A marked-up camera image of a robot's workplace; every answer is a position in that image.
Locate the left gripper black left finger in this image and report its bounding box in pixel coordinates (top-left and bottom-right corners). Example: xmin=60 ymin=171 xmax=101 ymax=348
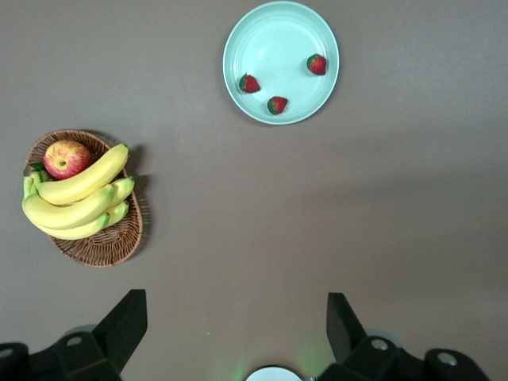
xmin=0 ymin=289 xmax=148 ymax=381

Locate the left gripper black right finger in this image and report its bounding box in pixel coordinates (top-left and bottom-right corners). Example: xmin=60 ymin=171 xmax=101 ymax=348
xmin=319 ymin=292 xmax=487 ymax=381

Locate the red toy strawberry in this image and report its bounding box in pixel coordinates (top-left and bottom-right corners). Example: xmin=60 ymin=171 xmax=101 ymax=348
xmin=238 ymin=73 xmax=262 ymax=94
xmin=306 ymin=53 xmax=328 ymax=76
xmin=266 ymin=95 xmax=290 ymax=117

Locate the pale green round plate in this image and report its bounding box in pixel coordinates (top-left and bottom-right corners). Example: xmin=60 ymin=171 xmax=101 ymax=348
xmin=221 ymin=0 xmax=341 ymax=126

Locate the brown wicker basket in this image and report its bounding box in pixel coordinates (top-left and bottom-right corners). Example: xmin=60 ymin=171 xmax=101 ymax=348
xmin=23 ymin=129 xmax=144 ymax=268

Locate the yellow banana bunch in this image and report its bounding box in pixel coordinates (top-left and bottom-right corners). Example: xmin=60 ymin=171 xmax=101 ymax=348
xmin=21 ymin=142 xmax=136 ymax=241

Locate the brown table mat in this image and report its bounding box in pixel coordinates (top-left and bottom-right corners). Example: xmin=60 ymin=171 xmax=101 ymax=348
xmin=0 ymin=0 xmax=508 ymax=381

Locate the red yellow apple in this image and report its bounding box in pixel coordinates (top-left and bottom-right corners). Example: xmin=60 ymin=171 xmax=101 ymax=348
xmin=42 ymin=140 xmax=94 ymax=181

